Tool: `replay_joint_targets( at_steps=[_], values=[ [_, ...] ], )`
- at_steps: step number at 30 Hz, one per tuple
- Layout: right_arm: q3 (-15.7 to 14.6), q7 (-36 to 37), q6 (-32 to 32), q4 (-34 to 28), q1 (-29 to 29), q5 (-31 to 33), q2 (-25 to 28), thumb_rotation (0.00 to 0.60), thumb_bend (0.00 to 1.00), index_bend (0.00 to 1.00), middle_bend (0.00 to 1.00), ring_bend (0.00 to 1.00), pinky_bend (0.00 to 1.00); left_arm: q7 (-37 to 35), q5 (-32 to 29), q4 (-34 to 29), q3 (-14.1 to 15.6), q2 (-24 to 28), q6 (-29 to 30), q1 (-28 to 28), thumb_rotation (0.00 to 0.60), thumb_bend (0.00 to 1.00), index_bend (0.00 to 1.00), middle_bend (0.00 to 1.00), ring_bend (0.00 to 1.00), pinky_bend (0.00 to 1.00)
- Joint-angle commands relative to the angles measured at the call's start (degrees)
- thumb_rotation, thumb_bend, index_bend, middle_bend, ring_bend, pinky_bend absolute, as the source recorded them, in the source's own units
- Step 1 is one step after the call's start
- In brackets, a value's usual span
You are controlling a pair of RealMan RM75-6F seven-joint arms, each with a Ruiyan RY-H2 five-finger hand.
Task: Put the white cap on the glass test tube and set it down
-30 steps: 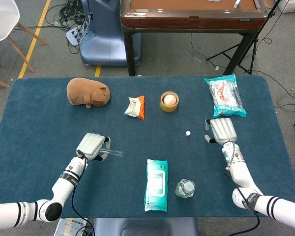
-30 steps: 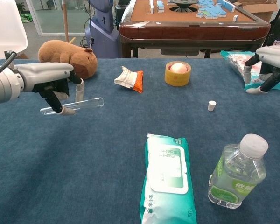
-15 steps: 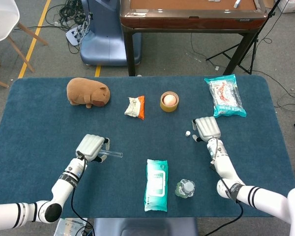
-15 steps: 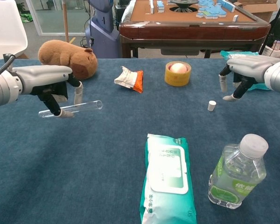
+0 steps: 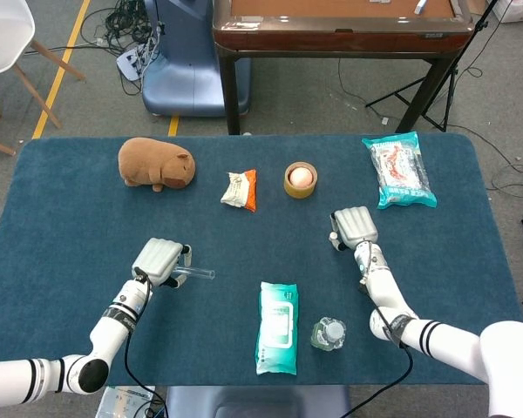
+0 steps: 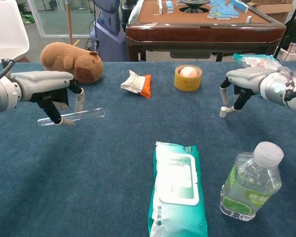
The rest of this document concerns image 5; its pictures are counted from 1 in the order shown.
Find white orange snack packet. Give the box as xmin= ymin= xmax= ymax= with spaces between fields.
xmin=220 ymin=168 xmax=258 ymax=213

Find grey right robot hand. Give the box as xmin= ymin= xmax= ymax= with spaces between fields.
xmin=329 ymin=206 xmax=379 ymax=253

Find brown mahjong table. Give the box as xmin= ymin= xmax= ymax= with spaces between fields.
xmin=212 ymin=0 xmax=479 ymax=135

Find clear water bottle green label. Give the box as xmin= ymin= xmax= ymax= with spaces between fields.
xmin=310 ymin=316 xmax=348 ymax=351

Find clear plastic bag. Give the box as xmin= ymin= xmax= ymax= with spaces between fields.
xmin=98 ymin=385 xmax=159 ymax=418

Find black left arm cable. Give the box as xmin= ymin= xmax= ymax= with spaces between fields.
xmin=124 ymin=267 xmax=171 ymax=418

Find black tripod stand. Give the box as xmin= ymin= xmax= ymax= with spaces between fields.
xmin=365 ymin=0 xmax=503 ymax=133

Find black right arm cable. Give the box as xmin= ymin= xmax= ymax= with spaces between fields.
xmin=343 ymin=278 xmax=414 ymax=418

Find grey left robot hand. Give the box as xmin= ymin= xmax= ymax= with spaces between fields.
xmin=131 ymin=237 xmax=194 ymax=289

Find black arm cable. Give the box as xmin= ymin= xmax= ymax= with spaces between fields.
xmin=343 ymin=278 xmax=414 ymax=418
xmin=124 ymin=267 xmax=171 ymax=418

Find transparent glass test tube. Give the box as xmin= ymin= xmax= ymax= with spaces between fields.
xmin=173 ymin=265 xmax=216 ymax=281

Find yellow tape roll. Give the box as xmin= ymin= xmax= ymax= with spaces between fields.
xmin=283 ymin=161 xmax=319 ymax=200

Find white chair wooden legs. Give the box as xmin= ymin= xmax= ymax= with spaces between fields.
xmin=0 ymin=0 xmax=87 ymax=157

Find green wet wipes pack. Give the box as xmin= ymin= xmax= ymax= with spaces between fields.
xmin=255 ymin=280 xmax=298 ymax=376

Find blue table cloth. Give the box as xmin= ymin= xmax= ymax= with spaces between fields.
xmin=0 ymin=132 xmax=523 ymax=388

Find black floor cable bundle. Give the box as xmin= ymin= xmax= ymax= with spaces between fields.
xmin=80 ymin=0 xmax=162 ymax=95

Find grey robot torso base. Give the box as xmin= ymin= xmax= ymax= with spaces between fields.
xmin=165 ymin=385 xmax=352 ymax=418

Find blue grey machine base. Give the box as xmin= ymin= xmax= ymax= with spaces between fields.
xmin=141 ymin=0 xmax=252 ymax=118

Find brown capybara plush toy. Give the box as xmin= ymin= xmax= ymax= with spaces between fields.
xmin=117 ymin=137 xmax=197 ymax=193

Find white power strip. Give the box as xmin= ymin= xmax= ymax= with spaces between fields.
xmin=116 ymin=46 xmax=152 ymax=82

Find pale pink egg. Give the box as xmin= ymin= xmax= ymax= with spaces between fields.
xmin=289 ymin=167 xmax=314 ymax=188

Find teal noodle package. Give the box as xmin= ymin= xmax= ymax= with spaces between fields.
xmin=361 ymin=131 xmax=438 ymax=210

